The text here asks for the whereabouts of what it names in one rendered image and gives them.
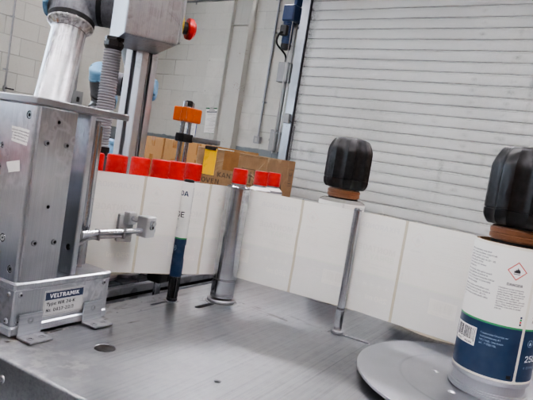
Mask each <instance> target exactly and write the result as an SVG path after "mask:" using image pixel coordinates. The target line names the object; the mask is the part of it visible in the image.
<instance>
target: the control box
mask: <svg viewBox="0 0 533 400"><path fill-rule="evenodd" d="M186 2H187V0H114V4H113V15H112V21H111V27H110V33H109V35H110V36H115V37H120V38H123V39H125V41H124V43H123V45H124V48H127V49H130V50H134V51H137V50H139V51H145V52H149V53H151V54H154V55H156V54H158V53H160V52H163V51H165V50H167V49H169V48H172V47H174V46H176V45H178V44H181V41H182V32H183V29H184V24H185V12H186Z"/></svg>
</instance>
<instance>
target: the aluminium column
mask: <svg viewBox="0 0 533 400"><path fill-rule="evenodd" d="M148 57H149V52H145V51H139V50H137V51H134V50H130V49H127V55H126V61H125V71H124V77H123V83H122V89H121V100H120V105H119V111H118V113H122V114H127V115H129V121H121V120H117V128H116V134H115V140H114V146H113V154H118V155H123V156H127V157H128V165H127V171H126V174H128V173H129V168H130V163H131V157H132V156H135V150H136V140H137V134H138V128H139V123H140V112H141V106H142V101H143V95H144V84H145V79H146V73H147V67H148V77H147V83H146V90H145V96H144V106H143V112H142V118H141V126H140V137H139V144H138V149H137V154H136V156H139V157H144V151H145V145H146V140H147V134H148V124H149V118H150V112H151V102H152V96H153V90H154V85H155V74H156V68H157V63H158V57H159V53H158V54H156V55H154V54H151V55H150V60H149V66H148Z"/></svg>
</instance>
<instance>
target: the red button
mask: <svg viewBox="0 0 533 400"><path fill-rule="evenodd" d="M196 31H197V24H196V22H195V20H194V19H192V18H188V19H187V21H186V22H185V24H184V29H183V32H182V34H184V38H185V39H186V40H191V39H193V38H194V36H195V34H196Z"/></svg>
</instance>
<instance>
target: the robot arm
mask: <svg viewBox="0 0 533 400"><path fill-rule="evenodd" d="M113 4H114V0H43V1H42V6H43V11H44V14H45V15H46V16H47V20H48V23H49V24H50V26H51V30H50V33H49V37H48V43H47V46H46V49H45V53H44V58H43V62H42V65H41V69H40V74H39V77H38V80H37V84H36V89H35V93H34V96H38V97H42V98H50V99H54V100H57V101H61V102H69V103H71V97H72V94H73V90H74V86H75V80H76V77H77V73H78V69H79V64H80V60H81V56H82V50H83V46H84V43H85V39H86V37H89V36H91V35H92V34H93V32H94V27H95V26H99V27H104V28H109V29H110V27H111V21H112V15H113ZM121 52H122V54H121V55H122V59H123V64H124V67H125V61H126V55H127V48H124V49H123V50H122V51H121ZM102 65H103V64H102V61H100V62H95V63H92V64H91V65H90V67H89V81H90V104H89V105H88V107H92V108H97V107H96V106H97V103H98V102H97V100H98V92H99V91H98V90H99V88H98V87H99V84H100V81H101V80H100V76H101V70H102ZM118 74H119V75H118V78H117V79H118V81H117V82H118V83H117V89H116V90H117V91H115V92H116V94H115V95H116V97H115V98H116V99H114V100H115V105H114V109H115V107H116V105H117V100H118V99H117V96H121V89H122V83H123V77H124V73H120V72H119V73H118ZM158 88H159V83H158V80H157V79H155V85H154V90H153V96H152V101H155V99H156V97H157V94H158ZM109 138H110V139H109V144H108V145H109V153H112V154H113V146H114V139H112V138H111V137H109Z"/></svg>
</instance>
